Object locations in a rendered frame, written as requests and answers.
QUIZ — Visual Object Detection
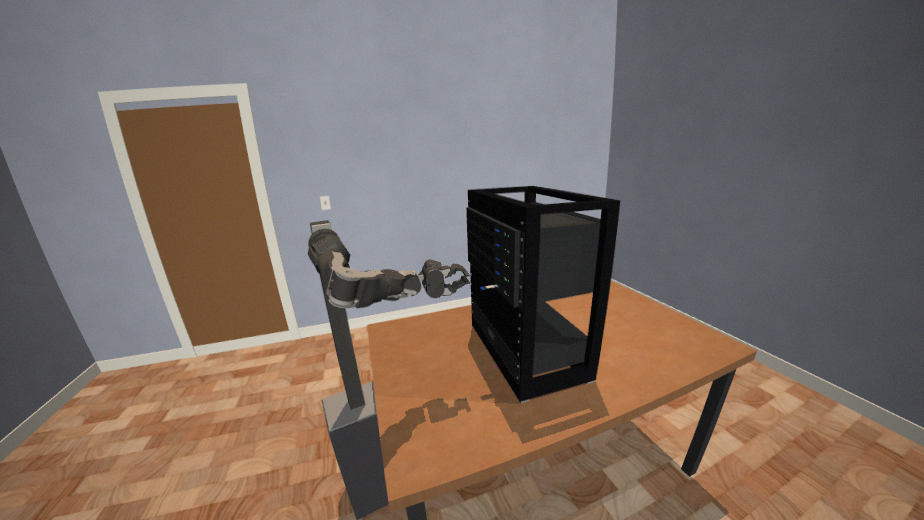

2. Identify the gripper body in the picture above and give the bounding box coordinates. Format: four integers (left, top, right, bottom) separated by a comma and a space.
418, 259, 445, 298

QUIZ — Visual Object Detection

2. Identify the black server rack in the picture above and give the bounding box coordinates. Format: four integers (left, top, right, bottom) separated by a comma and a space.
466, 186, 620, 403

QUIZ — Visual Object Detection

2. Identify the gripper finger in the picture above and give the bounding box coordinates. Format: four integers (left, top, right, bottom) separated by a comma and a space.
440, 264, 470, 278
443, 275, 470, 296

